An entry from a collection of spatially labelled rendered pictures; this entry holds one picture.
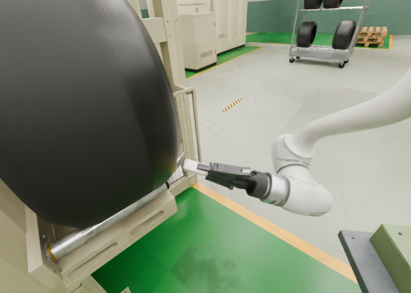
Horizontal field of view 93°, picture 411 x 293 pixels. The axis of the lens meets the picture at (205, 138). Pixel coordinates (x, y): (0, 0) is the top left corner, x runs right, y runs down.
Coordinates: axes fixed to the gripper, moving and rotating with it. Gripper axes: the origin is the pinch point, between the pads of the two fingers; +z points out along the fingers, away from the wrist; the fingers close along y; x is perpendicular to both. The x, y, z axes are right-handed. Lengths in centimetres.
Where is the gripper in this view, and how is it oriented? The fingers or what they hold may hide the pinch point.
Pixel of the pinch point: (196, 167)
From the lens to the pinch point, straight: 54.2
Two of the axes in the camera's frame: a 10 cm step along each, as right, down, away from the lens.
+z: -9.5, -2.8, -1.4
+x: 1.6, -8.1, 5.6
